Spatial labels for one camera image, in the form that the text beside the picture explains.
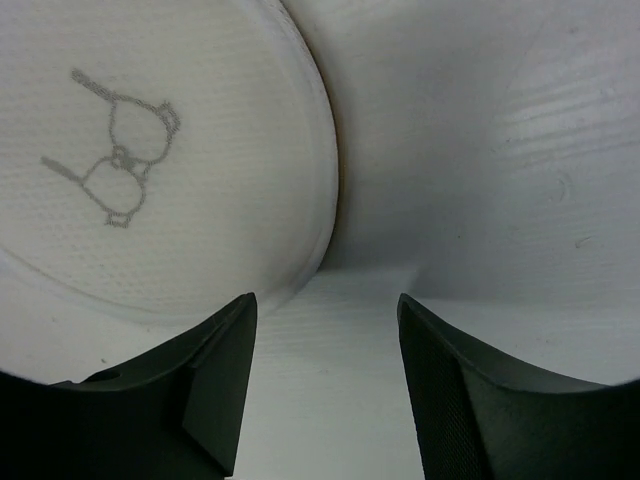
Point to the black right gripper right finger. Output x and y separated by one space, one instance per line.
481 413

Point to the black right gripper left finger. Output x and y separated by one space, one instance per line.
173 412

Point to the white mesh laundry bag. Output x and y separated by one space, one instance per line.
159 158

